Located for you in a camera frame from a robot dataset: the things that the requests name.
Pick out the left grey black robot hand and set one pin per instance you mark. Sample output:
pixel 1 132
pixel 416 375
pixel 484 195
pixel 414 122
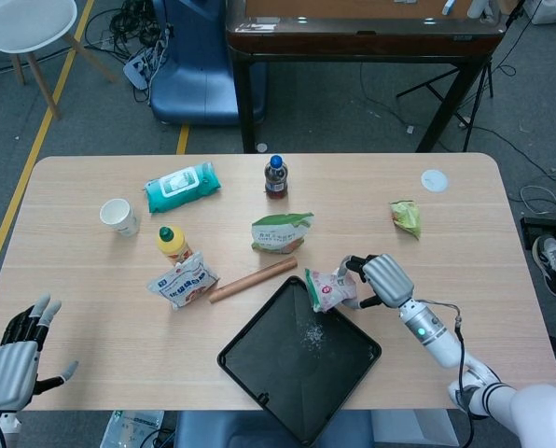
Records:
pixel 9 373

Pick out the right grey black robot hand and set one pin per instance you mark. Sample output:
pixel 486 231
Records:
pixel 387 280

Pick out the pink snack packet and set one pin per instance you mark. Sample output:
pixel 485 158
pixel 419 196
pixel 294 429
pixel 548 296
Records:
pixel 327 289

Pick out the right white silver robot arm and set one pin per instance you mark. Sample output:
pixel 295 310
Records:
pixel 530 410

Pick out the black baking tray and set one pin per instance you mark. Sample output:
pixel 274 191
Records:
pixel 278 368

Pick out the crumpled green snack bag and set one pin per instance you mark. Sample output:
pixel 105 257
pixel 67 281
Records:
pixel 406 218

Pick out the white round table grommet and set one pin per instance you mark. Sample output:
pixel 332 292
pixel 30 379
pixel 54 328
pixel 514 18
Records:
pixel 434 180

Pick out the green white corn starch pouch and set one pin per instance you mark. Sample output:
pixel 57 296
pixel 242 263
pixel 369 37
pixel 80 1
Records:
pixel 278 233

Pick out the clear plastic package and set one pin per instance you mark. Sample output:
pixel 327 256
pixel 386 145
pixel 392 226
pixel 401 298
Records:
pixel 129 429

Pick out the wooden rolling pin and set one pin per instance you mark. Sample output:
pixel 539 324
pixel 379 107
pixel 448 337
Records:
pixel 252 280

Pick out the dark liquid bottle blue cap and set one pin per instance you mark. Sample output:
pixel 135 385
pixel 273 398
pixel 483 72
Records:
pixel 276 179

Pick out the black flat floor box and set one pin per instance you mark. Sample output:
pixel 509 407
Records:
pixel 546 228

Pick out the black grey sneaker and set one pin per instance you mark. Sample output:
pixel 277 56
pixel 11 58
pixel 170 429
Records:
pixel 555 268

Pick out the small white floor disc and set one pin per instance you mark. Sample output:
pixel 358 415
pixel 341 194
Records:
pixel 261 147

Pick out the white paper cup stack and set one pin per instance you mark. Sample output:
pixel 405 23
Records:
pixel 119 219

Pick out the white castor sugar bag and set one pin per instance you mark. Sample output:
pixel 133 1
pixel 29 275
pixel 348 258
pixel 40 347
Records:
pixel 182 284

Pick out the black tripod stand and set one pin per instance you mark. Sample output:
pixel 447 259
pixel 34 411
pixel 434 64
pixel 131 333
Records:
pixel 434 88

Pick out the yellow bottle green cap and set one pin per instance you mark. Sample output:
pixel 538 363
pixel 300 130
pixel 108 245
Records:
pixel 171 245

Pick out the blue robot body base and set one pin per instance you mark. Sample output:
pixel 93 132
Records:
pixel 240 429

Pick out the teal wet wipes pack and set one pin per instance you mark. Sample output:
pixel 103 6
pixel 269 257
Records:
pixel 180 186

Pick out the dark brown mahjong table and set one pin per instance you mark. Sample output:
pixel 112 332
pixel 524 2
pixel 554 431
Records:
pixel 362 39

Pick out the blue chair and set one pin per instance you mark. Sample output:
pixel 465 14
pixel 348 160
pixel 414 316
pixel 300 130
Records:
pixel 194 84

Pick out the white power strip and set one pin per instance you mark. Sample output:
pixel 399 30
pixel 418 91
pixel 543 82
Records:
pixel 138 70

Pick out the white chair wooden legs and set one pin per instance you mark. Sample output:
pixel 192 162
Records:
pixel 26 23

